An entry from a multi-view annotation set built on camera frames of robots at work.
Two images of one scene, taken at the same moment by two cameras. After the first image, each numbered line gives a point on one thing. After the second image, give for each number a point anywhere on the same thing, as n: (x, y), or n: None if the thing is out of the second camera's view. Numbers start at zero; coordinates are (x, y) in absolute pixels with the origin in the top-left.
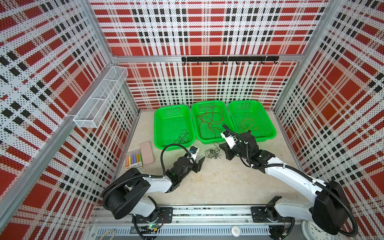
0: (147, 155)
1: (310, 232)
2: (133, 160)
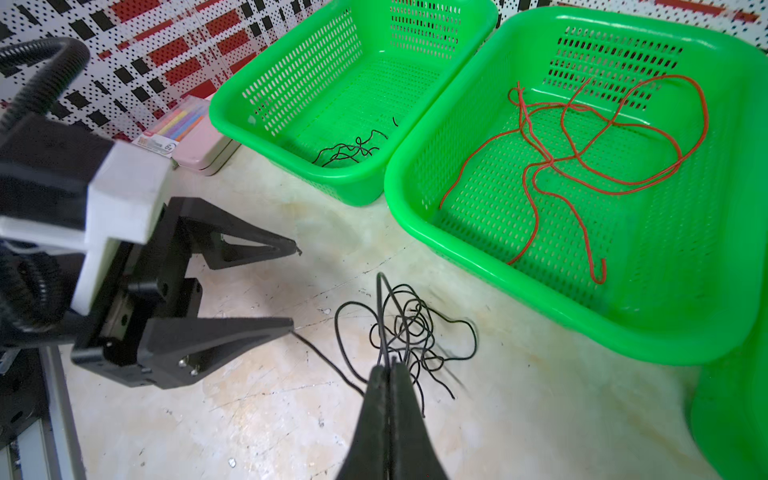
0: (203, 148)
1: None
2: (164, 134)
